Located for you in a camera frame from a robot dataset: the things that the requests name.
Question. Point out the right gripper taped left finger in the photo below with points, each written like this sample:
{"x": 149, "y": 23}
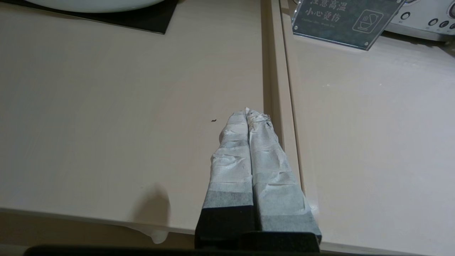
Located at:
{"x": 229, "y": 185}

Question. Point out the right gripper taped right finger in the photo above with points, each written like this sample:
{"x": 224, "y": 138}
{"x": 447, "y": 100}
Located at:
{"x": 280, "y": 192}

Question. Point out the white round cooking pot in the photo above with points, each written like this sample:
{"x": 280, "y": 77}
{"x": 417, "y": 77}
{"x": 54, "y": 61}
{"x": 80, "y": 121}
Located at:
{"x": 96, "y": 5}

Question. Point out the wide black induction cooktop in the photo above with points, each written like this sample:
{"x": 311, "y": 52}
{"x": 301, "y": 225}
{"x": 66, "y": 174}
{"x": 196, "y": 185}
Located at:
{"x": 153, "y": 19}

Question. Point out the clear acrylic sign holder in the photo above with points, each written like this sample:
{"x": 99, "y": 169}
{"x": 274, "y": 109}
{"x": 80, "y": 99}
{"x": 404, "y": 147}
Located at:
{"x": 344, "y": 21}

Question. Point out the white countertop appliance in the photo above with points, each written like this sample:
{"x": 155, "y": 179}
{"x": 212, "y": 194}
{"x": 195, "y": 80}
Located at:
{"x": 423, "y": 21}

